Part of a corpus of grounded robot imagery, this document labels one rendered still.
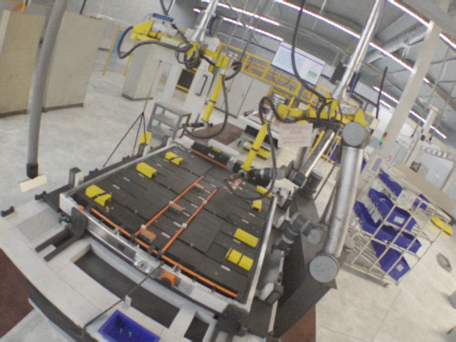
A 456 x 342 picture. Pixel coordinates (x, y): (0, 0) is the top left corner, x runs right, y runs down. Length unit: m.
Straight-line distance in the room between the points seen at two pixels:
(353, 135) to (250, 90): 9.78
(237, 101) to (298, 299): 9.90
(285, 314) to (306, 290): 0.34
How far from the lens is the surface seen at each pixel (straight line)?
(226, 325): 1.37
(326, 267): 1.65
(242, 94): 11.18
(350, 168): 1.52
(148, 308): 1.41
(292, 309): 2.25
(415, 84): 5.94
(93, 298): 1.32
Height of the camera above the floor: 1.97
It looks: 22 degrees down
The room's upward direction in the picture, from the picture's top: 25 degrees clockwise
